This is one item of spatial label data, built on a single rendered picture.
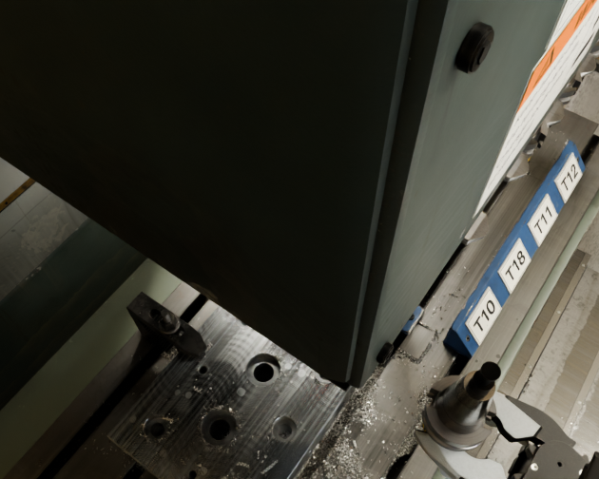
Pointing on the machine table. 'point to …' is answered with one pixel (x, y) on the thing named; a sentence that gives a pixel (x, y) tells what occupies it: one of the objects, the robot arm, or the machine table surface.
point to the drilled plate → (301, 404)
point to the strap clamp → (191, 342)
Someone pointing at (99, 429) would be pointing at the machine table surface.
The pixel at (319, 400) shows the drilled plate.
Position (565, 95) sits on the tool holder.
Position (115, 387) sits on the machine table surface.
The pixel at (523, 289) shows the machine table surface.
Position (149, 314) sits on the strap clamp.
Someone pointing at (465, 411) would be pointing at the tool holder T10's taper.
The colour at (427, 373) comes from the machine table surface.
